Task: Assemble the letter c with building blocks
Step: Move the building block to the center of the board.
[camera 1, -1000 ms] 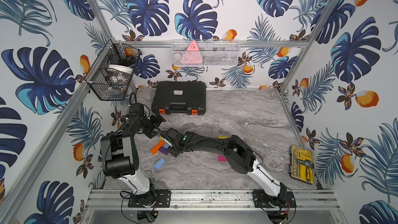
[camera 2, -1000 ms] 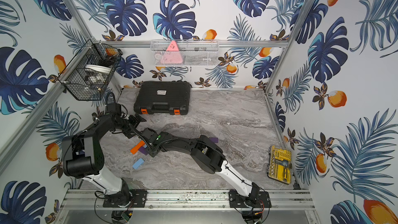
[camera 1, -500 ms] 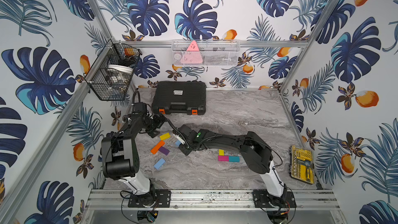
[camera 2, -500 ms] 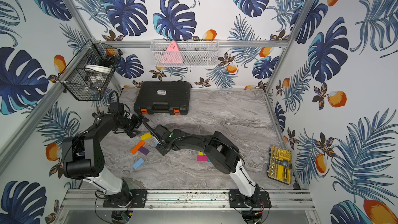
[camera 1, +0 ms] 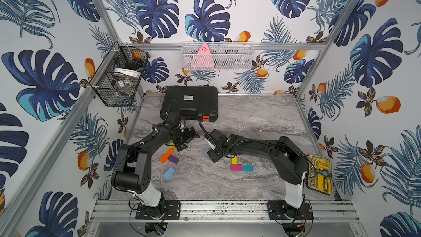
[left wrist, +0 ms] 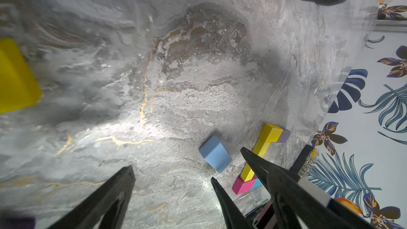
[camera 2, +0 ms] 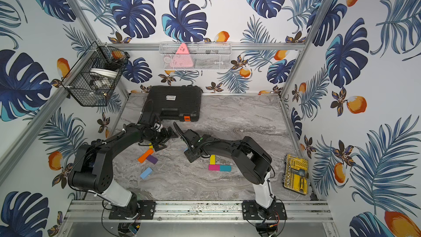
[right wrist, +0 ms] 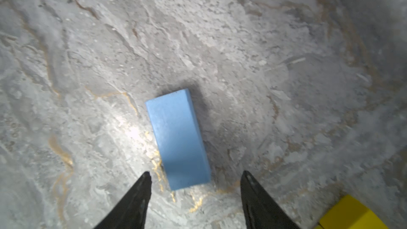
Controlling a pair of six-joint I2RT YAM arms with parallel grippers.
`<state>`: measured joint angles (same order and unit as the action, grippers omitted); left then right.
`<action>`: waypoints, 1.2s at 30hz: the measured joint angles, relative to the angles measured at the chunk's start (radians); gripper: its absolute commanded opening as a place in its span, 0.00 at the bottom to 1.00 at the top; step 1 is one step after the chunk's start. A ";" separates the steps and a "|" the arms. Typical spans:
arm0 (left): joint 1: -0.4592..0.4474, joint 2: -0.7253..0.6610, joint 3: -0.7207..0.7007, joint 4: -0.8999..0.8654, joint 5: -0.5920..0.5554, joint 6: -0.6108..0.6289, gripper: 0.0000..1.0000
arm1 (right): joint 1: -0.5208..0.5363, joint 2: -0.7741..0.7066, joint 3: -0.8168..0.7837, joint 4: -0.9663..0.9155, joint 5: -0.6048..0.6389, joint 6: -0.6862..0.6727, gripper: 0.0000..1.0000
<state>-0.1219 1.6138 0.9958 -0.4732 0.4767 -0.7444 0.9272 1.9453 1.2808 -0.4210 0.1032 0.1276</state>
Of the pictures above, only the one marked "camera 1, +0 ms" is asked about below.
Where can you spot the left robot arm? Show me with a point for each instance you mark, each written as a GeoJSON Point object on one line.
{"type": "Point", "coordinates": [133, 166]}

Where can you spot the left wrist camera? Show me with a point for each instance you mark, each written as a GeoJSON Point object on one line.
{"type": "Point", "coordinates": [172, 118]}

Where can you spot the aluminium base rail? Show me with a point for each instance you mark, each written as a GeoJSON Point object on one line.
{"type": "Point", "coordinates": [230, 211]}

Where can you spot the long yellow block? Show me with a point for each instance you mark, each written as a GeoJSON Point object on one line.
{"type": "Point", "coordinates": [234, 161]}

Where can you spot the teal block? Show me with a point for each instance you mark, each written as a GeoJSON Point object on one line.
{"type": "Point", "coordinates": [247, 168]}

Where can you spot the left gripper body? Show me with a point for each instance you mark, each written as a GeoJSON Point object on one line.
{"type": "Point", "coordinates": [186, 135]}

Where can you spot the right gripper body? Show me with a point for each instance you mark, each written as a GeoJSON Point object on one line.
{"type": "Point", "coordinates": [214, 155]}

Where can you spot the yellow screwdriver bit set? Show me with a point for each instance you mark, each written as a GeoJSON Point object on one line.
{"type": "Point", "coordinates": [320, 175]}

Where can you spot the pink triangle item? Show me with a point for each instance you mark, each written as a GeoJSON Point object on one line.
{"type": "Point", "coordinates": [203, 58]}

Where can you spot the black wire basket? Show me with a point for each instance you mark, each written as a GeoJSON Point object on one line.
{"type": "Point", "coordinates": [119, 91]}

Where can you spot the orange block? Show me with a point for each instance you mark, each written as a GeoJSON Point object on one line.
{"type": "Point", "coordinates": [165, 156]}

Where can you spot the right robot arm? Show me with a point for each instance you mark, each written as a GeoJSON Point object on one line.
{"type": "Point", "coordinates": [289, 161]}

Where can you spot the dark purple block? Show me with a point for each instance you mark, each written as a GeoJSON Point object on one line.
{"type": "Point", "coordinates": [173, 159]}

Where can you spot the magenta block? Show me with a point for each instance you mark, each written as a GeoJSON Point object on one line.
{"type": "Point", "coordinates": [236, 167]}

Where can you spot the black plastic tool case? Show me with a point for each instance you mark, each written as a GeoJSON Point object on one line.
{"type": "Point", "coordinates": [192, 102]}

